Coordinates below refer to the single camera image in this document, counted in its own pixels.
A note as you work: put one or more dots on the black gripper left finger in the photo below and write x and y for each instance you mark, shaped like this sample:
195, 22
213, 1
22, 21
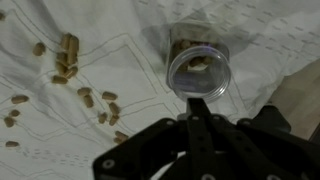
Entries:
140, 146

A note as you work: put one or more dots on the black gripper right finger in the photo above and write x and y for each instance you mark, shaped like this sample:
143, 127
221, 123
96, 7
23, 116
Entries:
253, 150

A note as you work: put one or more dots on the bed with white duvet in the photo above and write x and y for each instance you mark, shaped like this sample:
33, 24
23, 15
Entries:
116, 20

